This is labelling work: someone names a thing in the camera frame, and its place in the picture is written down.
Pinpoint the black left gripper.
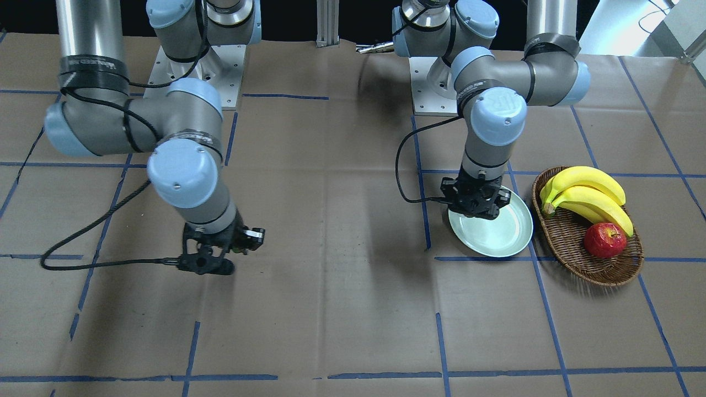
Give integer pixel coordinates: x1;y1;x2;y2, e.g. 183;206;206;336
440;169;511;221

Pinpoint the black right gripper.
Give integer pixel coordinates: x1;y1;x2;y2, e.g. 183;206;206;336
176;213;266;275

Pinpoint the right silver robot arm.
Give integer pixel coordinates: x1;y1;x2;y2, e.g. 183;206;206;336
44;1;265;275

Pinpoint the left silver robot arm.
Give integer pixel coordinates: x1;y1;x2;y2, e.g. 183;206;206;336
392;1;590;219

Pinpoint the light green plate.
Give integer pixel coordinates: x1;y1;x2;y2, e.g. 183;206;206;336
448;191;534;258

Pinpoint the brown wicker basket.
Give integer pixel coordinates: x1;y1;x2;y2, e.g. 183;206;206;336
532;166;645;287

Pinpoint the yellow banana bunch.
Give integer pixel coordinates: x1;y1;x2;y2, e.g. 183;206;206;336
540;166;634;237

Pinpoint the red apple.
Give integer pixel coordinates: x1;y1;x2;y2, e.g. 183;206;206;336
583;223;628;259

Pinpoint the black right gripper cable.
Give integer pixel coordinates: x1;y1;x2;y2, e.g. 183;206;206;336
40;179;183;271

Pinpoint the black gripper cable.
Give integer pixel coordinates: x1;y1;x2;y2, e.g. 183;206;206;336
394;115;469;205
40;179;183;271

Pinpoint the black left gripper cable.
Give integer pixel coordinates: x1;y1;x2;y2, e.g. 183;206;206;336
394;115;469;205

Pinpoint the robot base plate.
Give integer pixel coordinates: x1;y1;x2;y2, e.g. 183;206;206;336
148;45;249;111
409;56;457;116

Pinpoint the aluminium frame post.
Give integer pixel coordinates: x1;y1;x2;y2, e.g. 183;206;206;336
315;0;340;48

